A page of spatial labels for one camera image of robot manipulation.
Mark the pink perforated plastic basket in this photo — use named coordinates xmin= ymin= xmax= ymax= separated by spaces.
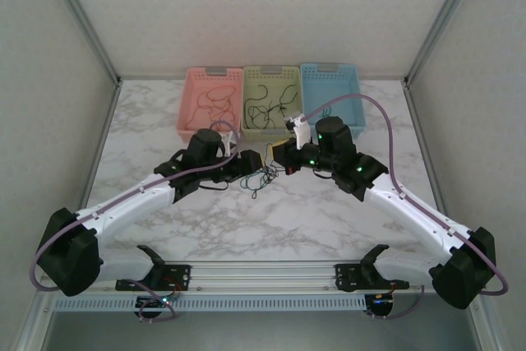
xmin=176 ymin=66 xmax=243 ymax=142

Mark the blue perforated plastic basket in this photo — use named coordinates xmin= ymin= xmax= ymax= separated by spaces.
xmin=299 ymin=62 xmax=367 ymax=141

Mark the green perforated plastic basket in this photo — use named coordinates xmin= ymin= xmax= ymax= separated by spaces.
xmin=241 ymin=65 xmax=305 ymax=142

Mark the small circuit board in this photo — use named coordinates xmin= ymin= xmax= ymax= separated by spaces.
xmin=135 ymin=291 xmax=178 ymax=321
xmin=367 ymin=291 xmax=398 ymax=317

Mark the purple right arm harness cable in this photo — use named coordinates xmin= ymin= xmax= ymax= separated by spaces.
xmin=302 ymin=95 xmax=509 ymax=321

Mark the purple arm harness cable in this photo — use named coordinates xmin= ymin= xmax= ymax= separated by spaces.
xmin=32 ymin=120 xmax=242 ymax=323
xmin=302 ymin=95 xmax=509 ymax=321

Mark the aluminium wall frame rail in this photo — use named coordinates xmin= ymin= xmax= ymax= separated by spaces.
xmin=118 ymin=74 xmax=408 ymax=81

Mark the aluminium side frame rail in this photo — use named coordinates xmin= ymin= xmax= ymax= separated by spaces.
xmin=76 ymin=78 xmax=123 ymax=215
xmin=404 ymin=79 xmax=457 ymax=224

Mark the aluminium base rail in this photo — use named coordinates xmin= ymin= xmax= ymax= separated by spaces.
xmin=40 ymin=261 xmax=488 ymax=291

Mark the white slotted cable duct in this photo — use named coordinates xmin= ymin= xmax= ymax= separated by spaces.
xmin=53 ymin=295 xmax=367 ymax=312

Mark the aluminium frame post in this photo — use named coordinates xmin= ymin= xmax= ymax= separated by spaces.
xmin=404 ymin=0 xmax=486 ymax=85
xmin=40 ymin=0 xmax=123 ymax=85

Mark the purple left arm harness cable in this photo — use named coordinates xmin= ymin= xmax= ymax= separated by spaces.
xmin=32 ymin=120 xmax=242 ymax=323

